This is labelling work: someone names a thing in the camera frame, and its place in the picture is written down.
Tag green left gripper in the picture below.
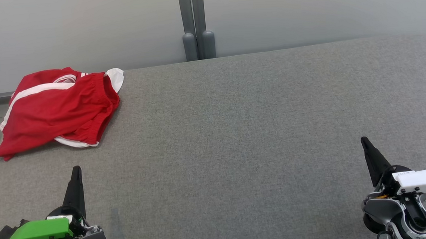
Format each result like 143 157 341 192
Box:
0 165 89 239

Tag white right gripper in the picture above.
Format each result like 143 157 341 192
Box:
361 132 426 204

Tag red shorts with white stripe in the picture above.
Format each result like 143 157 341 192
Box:
0 64 124 161

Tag grey partition post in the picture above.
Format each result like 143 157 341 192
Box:
177 0 199 62
191 0 217 60

